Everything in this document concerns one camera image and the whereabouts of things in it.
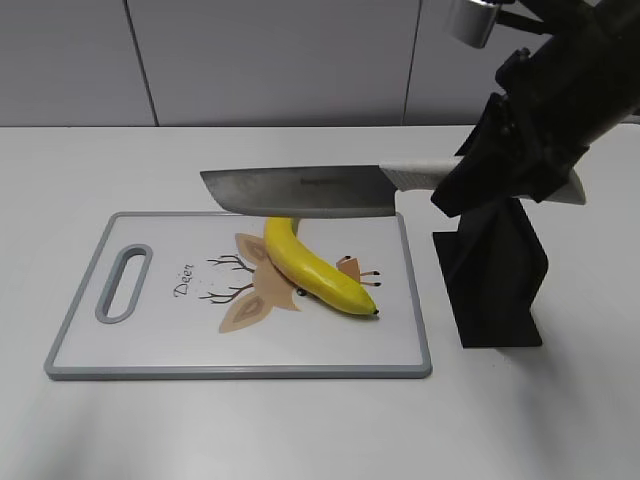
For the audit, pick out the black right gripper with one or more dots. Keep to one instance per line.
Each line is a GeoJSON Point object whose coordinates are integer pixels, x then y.
{"type": "Point", "coordinates": [569, 93]}

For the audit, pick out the white-handled kitchen knife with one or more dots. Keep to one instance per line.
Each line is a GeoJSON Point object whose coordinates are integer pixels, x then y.
{"type": "Point", "coordinates": [324, 192]}

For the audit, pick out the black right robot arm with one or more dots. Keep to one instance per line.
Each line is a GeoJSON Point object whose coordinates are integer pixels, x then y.
{"type": "Point", "coordinates": [556, 17]}

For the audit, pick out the yellow plastic banana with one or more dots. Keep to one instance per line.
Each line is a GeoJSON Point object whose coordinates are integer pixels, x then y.
{"type": "Point", "coordinates": [312, 273]}

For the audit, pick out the black knife stand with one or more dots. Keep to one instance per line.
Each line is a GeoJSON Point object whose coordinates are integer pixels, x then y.
{"type": "Point", "coordinates": [493, 265]}

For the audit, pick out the white grey-rimmed cutting board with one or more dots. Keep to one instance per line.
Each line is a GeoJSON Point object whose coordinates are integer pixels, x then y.
{"type": "Point", "coordinates": [191, 295]}

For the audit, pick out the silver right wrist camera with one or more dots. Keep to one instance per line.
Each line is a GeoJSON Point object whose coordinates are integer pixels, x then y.
{"type": "Point", "coordinates": [472, 21]}

